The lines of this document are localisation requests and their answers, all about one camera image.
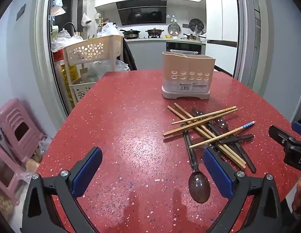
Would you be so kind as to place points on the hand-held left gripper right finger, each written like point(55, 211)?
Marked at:
point(217, 172)

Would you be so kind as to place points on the white refrigerator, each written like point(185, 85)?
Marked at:
point(221, 17)

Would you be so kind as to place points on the black wok with lid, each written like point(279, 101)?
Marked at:
point(130, 32)

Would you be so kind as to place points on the blue patterned wooden chopstick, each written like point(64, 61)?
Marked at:
point(238, 128)

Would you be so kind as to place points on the black kitchen faucet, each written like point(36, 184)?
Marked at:
point(69, 24)

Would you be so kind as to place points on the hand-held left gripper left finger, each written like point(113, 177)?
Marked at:
point(88, 170)

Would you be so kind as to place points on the blue and white hanging bag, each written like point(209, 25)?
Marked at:
point(57, 2)

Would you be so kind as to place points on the white hanging plastic bag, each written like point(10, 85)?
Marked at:
point(86, 19)

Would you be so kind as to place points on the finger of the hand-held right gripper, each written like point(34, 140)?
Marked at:
point(278, 133)
point(300, 129)

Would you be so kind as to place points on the pink plastic stool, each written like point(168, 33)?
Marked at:
point(2, 165)
point(16, 116)

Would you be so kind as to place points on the brown pot with lid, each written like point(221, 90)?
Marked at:
point(154, 32)

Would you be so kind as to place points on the dark translucent plastic spoon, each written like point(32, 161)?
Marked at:
point(199, 187)
point(222, 124)
point(238, 138)
point(197, 112)

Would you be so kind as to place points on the black range hood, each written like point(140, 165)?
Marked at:
point(140, 12)

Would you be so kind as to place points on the round hanging strainer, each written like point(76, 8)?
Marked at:
point(174, 29)

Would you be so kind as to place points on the small steel pot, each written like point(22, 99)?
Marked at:
point(190, 37)

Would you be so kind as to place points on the clear plastic bag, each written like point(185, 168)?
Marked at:
point(102, 70)
point(36, 160)
point(108, 30)
point(65, 40)

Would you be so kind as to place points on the round hanging pan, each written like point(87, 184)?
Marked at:
point(196, 24)

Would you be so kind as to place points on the beige plastic utensil holder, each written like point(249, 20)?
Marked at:
point(187, 65)

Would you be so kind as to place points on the grey sliding door frame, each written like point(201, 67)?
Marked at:
point(43, 53)

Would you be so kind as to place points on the yellow oil bottle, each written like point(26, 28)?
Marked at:
point(67, 82)

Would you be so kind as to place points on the black hanging jacket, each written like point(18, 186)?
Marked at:
point(129, 55)

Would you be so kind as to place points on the dark wall switch panel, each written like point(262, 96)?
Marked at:
point(21, 12)

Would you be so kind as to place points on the beige plastic storage cart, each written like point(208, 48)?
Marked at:
point(92, 49)

